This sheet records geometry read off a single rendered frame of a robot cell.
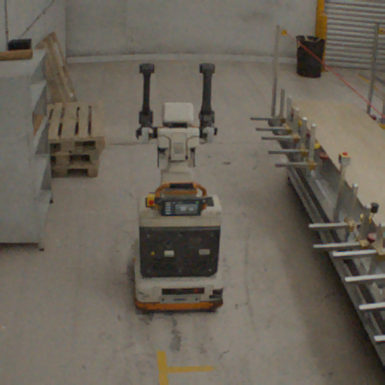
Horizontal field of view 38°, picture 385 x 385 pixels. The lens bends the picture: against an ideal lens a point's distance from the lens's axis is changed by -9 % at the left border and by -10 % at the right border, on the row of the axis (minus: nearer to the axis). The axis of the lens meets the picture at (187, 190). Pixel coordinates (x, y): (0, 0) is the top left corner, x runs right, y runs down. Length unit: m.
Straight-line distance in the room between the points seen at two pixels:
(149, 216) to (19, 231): 1.48
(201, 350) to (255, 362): 0.38
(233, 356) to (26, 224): 2.08
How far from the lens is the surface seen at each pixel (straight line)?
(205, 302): 4.22
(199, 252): 4.06
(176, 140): 4.04
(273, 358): 3.96
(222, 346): 4.02
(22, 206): 4.84
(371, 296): 3.47
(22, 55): 4.91
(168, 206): 3.80
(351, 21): 11.48
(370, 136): 5.33
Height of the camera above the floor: 2.70
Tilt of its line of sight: 27 degrees down
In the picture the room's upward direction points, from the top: 2 degrees clockwise
